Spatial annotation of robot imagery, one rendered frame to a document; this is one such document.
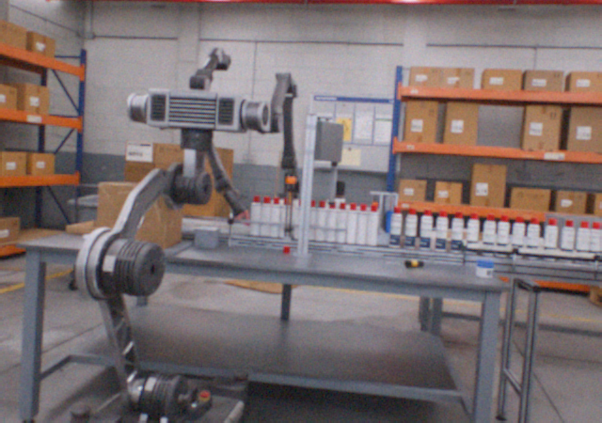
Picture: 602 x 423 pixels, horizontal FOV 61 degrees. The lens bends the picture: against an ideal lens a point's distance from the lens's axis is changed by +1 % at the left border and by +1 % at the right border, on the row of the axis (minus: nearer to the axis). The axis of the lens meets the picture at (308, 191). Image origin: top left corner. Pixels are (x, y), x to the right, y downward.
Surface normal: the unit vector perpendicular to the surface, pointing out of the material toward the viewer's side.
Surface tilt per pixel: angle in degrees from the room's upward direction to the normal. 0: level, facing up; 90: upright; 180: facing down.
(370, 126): 90
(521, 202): 91
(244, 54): 90
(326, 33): 90
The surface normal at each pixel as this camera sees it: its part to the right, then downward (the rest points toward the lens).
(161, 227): -0.05, 0.05
